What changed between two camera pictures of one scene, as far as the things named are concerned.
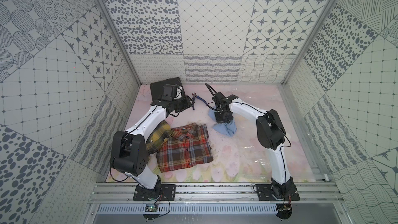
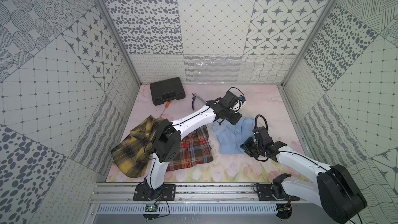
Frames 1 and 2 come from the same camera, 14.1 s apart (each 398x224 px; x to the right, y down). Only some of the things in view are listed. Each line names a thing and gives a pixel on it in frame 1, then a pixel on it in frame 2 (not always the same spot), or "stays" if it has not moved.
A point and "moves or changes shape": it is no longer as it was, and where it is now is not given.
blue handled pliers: (201, 99) stays
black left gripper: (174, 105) to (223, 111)
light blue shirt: (228, 128) moves or changes shape
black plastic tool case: (157, 88) stays
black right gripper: (219, 120) to (245, 147)
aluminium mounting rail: (310, 192) stays
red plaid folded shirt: (188, 145) stays
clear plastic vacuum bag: (235, 145) to (209, 78)
